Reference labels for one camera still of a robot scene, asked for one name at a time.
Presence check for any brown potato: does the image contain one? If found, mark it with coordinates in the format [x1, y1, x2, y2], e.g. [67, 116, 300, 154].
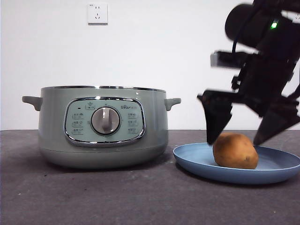
[212, 132, 259, 170]

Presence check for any blue round plate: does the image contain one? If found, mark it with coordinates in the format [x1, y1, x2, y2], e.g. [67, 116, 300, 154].
[172, 142, 300, 185]

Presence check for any pale green electric steamer pot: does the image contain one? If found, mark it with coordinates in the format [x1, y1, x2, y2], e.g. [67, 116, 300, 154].
[22, 85, 181, 170]

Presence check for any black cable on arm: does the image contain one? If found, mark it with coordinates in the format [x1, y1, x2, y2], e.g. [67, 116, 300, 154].
[231, 13, 255, 55]

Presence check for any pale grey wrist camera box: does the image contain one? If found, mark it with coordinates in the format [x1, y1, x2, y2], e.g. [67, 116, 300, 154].
[210, 50, 259, 69]

